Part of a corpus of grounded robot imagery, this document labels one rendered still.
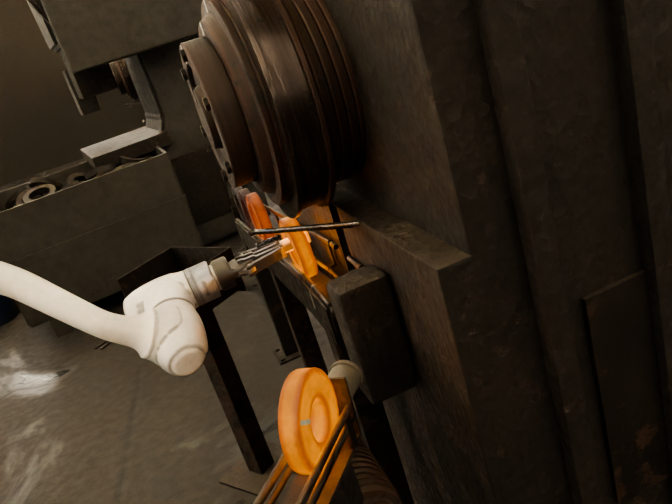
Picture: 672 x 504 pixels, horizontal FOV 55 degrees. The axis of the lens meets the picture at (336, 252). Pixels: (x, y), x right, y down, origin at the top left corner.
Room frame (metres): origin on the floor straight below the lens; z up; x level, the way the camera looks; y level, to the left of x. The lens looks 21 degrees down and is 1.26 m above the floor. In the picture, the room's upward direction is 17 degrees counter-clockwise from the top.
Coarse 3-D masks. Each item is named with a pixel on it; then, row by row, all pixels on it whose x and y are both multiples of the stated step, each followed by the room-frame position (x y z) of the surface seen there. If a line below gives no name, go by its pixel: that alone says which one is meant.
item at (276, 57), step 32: (224, 0) 1.18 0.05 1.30; (256, 0) 1.14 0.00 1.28; (256, 32) 1.10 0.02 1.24; (256, 64) 1.09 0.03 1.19; (288, 64) 1.08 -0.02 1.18; (288, 96) 1.06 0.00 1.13; (288, 128) 1.05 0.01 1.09; (320, 128) 1.08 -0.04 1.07; (288, 160) 1.08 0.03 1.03; (320, 160) 1.09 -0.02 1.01; (320, 192) 1.15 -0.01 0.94
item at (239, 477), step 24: (144, 264) 1.78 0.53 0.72; (168, 264) 1.84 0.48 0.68; (192, 264) 1.81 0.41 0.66; (240, 288) 1.68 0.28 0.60; (216, 336) 1.67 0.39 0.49; (216, 360) 1.65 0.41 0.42; (216, 384) 1.67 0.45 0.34; (240, 384) 1.68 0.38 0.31; (240, 408) 1.66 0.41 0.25; (240, 432) 1.66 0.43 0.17; (264, 456) 1.67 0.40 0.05; (240, 480) 1.65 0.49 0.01; (264, 480) 1.62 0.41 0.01
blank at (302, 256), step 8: (280, 224) 1.46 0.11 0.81; (288, 224) 1.42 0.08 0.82; (296, 224) 1.41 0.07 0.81; (296, 232) 1.39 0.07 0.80; (296, 240) 1.38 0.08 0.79; (304, 240) 1.38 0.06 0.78; (296, 248) 1.37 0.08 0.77; (304, 248) 1.37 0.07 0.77; (296, 256) 1.46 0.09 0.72; (304, 256) 1.37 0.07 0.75; (312, 256) 1.37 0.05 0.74; (296, 264) 1.46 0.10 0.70; (304, 264) 1.37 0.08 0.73; (312, 264) 1.38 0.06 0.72; (304, 272) 1.38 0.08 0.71; (312, 272) 1.39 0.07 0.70
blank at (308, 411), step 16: (304, 368) 0.85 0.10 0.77; (288, 384) 0.81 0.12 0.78; (304, 384) 0.80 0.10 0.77; (320, 384) 0.85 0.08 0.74; (288, 400) 0.78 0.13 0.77; (304, 400) 0.79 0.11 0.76; (320, 400) 0.84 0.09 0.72; (336, 400) 0.88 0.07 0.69; (288, 416) 0.77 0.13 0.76; (304, 416) 0.77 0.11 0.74; (320, 416) 0.84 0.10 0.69; (336, 416) 0.86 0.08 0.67; (288, 432) 0.76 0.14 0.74; (304, 432) 0.76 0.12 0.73; (320, 432) 0.83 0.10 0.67; (288, 448) 0.75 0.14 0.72; (304, 448) 0.75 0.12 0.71; (320, 448) 0.78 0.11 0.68; (288, 464) 0.76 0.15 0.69; (304, 464) 0.75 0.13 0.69
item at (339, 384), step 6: (330, 378) 0.89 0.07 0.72; (336, 378) 0.88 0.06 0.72; (342, 378) 0.88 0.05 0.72; (336, 384) 0.88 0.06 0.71; (342, 384) 0.88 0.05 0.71; (336, 390) 0.88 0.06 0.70; (342, 390) 0.88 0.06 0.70; (348, 390) 0.88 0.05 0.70; (336, 396) 0.88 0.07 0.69; (342, 396) 0.88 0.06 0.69; (348, 396) 0.87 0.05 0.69; (342, 402) 0.88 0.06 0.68; (348, 402) 0.87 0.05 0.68; (342, 408) 0.88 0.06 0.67; (354, 414) 0.87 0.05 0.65; (354, 426) 0.87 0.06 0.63; (360, 432) 0.87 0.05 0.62
